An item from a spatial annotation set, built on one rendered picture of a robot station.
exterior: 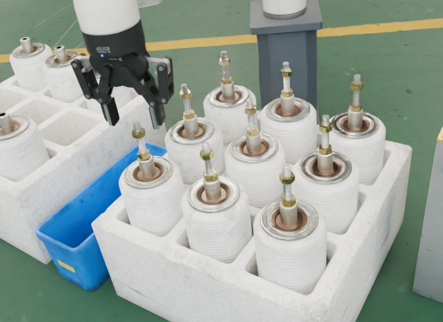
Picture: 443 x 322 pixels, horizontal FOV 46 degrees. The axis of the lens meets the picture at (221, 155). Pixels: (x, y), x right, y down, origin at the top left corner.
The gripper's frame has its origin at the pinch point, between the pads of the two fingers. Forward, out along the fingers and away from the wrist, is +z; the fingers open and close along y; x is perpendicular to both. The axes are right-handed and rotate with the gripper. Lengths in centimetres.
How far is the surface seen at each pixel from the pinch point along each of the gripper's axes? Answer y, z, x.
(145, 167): 0.3, 8.3, -1.1
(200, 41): -27, 35, 96
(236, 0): -25, 35, 131
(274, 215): 20.8, 10.0, -6.0
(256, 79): -3, 35, 73
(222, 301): 13.8, 22.5, -11.8
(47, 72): -36.8, 10.9, 29.7
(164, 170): 2.4, 9.8, 0.6
